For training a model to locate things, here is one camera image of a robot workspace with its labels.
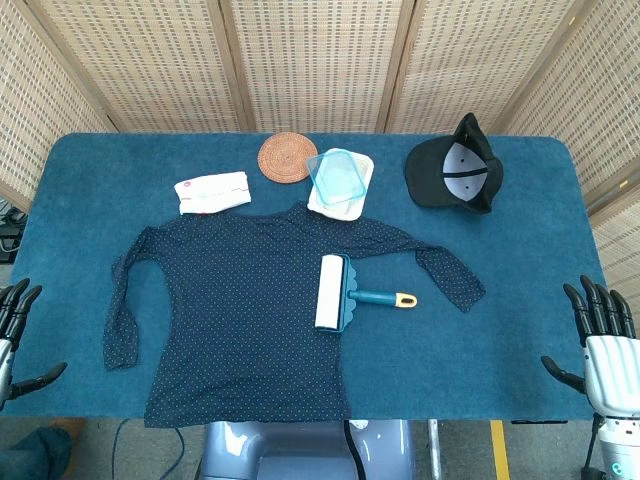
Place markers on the white wet wipes pack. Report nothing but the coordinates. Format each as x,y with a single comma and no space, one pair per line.
212,192

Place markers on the clear blue plastic container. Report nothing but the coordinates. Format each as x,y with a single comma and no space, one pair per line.
336,177

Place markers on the grey robot torso base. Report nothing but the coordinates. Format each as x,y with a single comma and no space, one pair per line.
305,450

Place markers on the metal table leg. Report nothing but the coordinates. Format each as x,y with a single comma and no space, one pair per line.
434,450

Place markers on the blue table cloth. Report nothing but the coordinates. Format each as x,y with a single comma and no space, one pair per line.
450,350

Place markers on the woven folding screen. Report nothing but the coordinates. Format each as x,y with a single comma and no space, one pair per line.
320,60

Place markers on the person's foot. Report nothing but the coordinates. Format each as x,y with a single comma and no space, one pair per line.
37,450

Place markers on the navy polka dot shirt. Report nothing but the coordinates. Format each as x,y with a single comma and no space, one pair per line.
240,310

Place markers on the round woven rattan coaster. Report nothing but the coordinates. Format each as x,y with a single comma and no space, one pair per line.
287,158

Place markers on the white rectangular tray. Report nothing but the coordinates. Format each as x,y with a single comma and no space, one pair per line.
350,197

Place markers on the black baseball cap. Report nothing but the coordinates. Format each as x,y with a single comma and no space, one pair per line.
452,172

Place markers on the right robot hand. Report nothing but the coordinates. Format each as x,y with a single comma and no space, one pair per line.
607,360

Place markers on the teal lint roller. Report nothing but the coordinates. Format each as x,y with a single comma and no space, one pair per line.
336,292

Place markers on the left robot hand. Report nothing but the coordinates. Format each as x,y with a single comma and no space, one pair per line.
15,310

